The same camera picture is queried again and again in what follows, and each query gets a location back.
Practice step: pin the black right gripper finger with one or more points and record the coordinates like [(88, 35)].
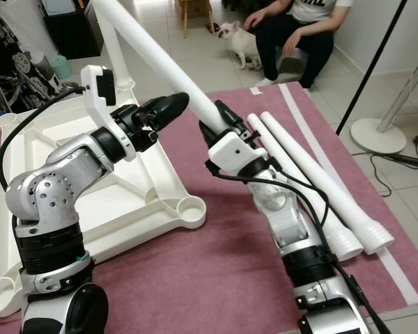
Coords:
[(210, 138), (231, 120)]

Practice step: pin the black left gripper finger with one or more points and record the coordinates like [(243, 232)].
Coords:
[(152, 109), (173, 110)]

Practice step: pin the white plastic table top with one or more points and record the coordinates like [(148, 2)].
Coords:
[(153, 195)]

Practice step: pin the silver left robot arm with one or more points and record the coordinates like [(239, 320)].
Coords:
[(56, 195)]

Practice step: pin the small white tape piece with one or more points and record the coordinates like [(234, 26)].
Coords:
[(256, 90)]

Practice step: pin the long white tape strip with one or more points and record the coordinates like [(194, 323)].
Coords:
[(303, 115)]

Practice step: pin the small white dog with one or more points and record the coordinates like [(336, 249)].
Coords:
[(240, 45)]

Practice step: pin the grey low stool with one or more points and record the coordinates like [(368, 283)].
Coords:
[(294, 62)]

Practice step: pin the seated person in white shirt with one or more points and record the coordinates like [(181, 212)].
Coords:
[(296, 31)]

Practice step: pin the black cabinet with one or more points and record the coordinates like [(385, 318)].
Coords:
[(73, 28)]

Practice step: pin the grey white canister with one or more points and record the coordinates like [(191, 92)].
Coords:
[(21, 62)]

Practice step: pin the clothes rack with dark clothes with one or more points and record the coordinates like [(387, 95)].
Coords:
[(10, 62)]

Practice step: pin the pink table cloth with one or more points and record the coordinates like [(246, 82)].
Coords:
[(237, 278)]

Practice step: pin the white standing fan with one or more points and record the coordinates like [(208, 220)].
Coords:
[(376, 136)]

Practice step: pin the black slanted pole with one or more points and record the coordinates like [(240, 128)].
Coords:
[(374, 67)]

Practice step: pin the black hair dryer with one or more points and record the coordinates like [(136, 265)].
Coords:
[(411, 163)]

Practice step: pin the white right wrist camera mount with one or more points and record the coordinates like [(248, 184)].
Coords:
[(233, 149)]

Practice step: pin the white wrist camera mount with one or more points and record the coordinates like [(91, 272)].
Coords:
[(97, 87), (233, 149)]

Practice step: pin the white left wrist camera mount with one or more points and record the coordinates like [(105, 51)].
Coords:
[(97, 87)]

